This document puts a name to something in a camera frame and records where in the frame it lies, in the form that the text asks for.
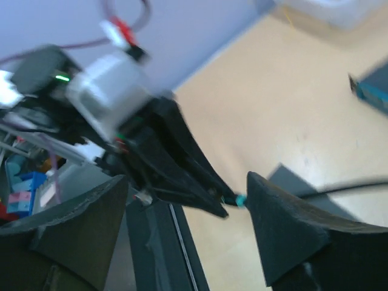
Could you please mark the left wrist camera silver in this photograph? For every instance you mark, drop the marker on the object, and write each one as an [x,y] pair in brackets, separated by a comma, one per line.
[108,92]

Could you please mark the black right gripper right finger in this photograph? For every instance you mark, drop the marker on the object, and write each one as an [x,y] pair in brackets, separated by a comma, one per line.
[302,247]

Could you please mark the black ethernet cable teal plug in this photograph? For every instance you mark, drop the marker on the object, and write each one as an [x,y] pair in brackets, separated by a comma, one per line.
[288,180]

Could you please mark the box of colourful blocks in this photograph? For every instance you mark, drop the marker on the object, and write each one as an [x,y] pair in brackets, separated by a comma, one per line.
[23,177]

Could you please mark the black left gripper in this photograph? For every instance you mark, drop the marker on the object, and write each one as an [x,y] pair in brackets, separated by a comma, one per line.
[181,178]

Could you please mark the large blue rack network switch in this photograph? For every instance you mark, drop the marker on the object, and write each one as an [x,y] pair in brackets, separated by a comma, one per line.
[372,87]

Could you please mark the aluminium rail frame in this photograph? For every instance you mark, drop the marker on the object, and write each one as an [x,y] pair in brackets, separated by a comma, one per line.
[77,154]

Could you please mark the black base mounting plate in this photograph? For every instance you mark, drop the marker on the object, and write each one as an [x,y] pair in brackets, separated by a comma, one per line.
[164,254]

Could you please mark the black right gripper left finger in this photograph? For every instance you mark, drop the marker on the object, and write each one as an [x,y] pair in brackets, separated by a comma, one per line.
[68,246]

